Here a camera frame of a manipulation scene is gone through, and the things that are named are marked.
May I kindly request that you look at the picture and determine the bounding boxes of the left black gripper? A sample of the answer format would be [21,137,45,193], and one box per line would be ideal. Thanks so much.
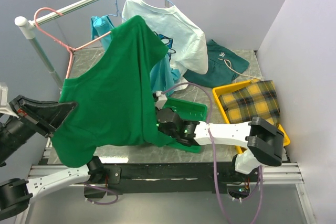
[0,93,79,163]

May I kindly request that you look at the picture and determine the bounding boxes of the green t shirt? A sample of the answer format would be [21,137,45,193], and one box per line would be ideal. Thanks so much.
[51,16,174,168]

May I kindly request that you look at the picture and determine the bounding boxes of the pink wire hanger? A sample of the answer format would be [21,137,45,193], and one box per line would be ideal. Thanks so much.
[34,7,113,80]

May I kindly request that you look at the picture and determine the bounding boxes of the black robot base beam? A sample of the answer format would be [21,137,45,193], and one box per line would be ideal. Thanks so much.
[87,162,258,195]

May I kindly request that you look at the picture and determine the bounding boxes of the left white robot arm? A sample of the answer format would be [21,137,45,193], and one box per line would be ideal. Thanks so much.
[1,95,104,220]

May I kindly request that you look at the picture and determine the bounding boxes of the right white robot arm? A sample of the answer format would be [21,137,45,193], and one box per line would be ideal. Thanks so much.
[156,108,284,182]

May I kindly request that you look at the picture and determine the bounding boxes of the turquoise t shirt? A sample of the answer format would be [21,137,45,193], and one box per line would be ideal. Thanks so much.
[90,15,181,92]

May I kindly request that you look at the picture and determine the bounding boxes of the white flower print t shirt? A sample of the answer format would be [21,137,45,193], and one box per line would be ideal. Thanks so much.
[122,0,208,84]

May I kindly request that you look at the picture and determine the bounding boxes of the green plastic tray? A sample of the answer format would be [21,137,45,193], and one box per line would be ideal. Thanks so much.
[164,98,207,153]

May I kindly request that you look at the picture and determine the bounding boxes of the yellow plastic tray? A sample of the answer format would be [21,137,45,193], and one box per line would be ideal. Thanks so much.
[212,78,291,155]

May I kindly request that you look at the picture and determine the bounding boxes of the dark teal shorts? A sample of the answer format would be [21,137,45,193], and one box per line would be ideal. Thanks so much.
[183,40,249,88]

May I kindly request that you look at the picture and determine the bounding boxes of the metal clothes rack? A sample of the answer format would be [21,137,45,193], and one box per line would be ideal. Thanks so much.
[14,0,171,91]

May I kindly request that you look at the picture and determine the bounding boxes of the yellow plaid cloth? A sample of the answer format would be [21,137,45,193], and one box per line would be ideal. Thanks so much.
[218,79,281,127]

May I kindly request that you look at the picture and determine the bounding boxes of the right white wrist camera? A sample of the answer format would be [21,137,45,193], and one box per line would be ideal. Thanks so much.
[153,91,167,110]

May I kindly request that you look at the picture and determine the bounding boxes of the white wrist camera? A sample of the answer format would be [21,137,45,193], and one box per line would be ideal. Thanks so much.
[0,82,19,118]
[153,91,167,110]

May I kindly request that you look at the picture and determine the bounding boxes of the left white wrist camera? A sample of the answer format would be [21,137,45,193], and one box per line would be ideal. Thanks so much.
[0,82,19,118]

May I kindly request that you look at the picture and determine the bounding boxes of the blue wire hanger left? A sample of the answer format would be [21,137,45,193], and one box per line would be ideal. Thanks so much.
[109,0,127,22]

